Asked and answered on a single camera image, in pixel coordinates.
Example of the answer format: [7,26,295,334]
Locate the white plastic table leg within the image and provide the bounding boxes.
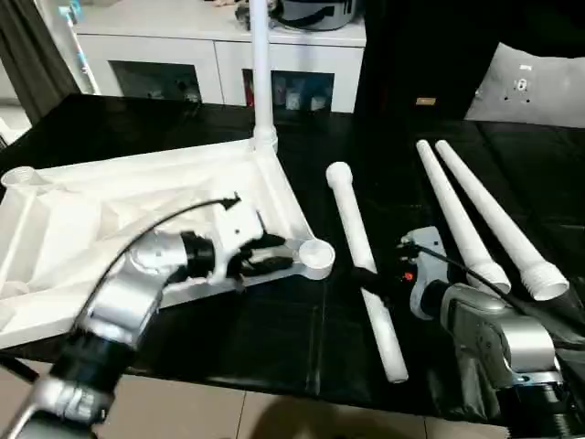
[325,161,410,384]
[433,140,570,302]
[249,0,279,156]
[415,140,512,296]

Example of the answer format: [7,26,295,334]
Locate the white plastic table top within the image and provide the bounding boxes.
[0,139,337,351]

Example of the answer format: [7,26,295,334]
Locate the black floor mat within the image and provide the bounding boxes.
[0,93,585,422]

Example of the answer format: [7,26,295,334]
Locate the white glass-door cabinet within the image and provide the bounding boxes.
[72,0,367,113]

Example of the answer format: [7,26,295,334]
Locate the grey round bag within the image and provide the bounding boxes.
[278,0,362,32]

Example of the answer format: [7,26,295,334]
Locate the grey printed cushion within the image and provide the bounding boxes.
[463,42,585,127]

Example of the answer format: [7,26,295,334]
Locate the black metal stand leg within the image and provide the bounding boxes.
[0,356,40,383]

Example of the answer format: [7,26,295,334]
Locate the white teal slim pole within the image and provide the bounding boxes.
[57,4,100,95]

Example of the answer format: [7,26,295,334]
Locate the grey curtain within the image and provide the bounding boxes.
[0,0,81,123]

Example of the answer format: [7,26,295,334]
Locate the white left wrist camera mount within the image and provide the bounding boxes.
[207,205,266,287]

